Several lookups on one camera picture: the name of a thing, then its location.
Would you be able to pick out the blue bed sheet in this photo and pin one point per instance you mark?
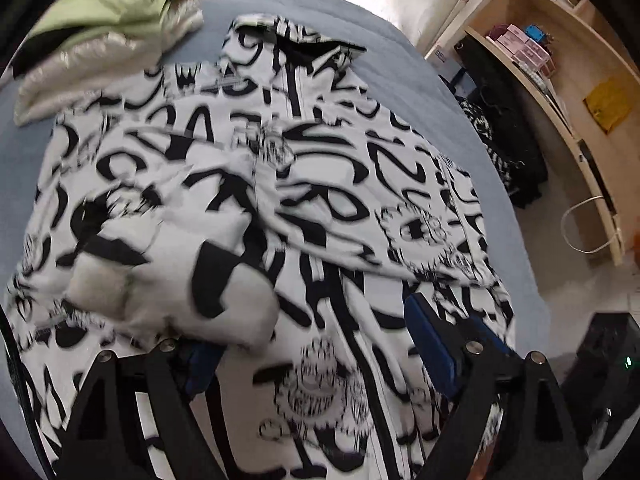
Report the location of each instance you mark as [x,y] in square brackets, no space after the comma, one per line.
[397,76]

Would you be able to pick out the wooden curved shelf unit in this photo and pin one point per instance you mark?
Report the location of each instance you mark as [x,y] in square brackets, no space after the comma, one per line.
[587,58]

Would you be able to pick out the black device with green light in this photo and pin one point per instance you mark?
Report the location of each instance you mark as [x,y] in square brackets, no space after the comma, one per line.
[601,390]

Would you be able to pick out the black clothes pile by shelf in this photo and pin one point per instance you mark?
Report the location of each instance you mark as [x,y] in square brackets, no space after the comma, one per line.
[486,92]

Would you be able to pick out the yellow paper on shelf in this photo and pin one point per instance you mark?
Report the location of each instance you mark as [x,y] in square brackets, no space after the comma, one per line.
[610,102]

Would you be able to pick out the white shiny puffer jacket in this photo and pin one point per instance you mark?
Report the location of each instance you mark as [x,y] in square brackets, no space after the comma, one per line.
[68,74]

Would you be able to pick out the pink boxes on shelf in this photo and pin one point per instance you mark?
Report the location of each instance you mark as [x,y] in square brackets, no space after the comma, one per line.
[517,44]

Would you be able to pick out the black white graffiti jacket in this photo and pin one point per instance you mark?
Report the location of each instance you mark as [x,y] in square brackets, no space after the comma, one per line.
[265,209]

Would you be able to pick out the blue box on shelf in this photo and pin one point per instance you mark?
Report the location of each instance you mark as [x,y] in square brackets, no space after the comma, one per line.
[535,33]

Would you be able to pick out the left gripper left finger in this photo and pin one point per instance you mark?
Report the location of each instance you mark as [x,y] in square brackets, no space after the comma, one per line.
[132,415]

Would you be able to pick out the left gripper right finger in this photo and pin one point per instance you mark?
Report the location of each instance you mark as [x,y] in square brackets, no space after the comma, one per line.
[473,368]

